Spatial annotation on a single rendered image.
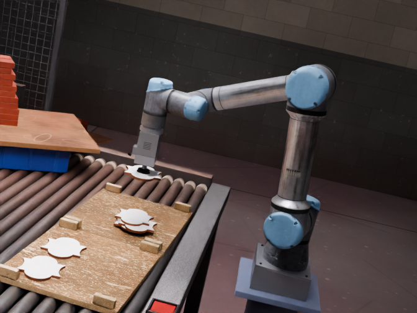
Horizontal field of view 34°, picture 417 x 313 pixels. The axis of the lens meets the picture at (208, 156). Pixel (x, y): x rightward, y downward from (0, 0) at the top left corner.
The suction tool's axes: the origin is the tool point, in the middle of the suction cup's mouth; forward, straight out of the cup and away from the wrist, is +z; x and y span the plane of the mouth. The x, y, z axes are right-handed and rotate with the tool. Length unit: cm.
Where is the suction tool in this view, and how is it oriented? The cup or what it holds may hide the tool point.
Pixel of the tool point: (143, 175)
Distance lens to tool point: 223.8
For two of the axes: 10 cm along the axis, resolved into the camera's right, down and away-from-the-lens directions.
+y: -0.6, 2.6, -9.6
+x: 9.8, 2.2, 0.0
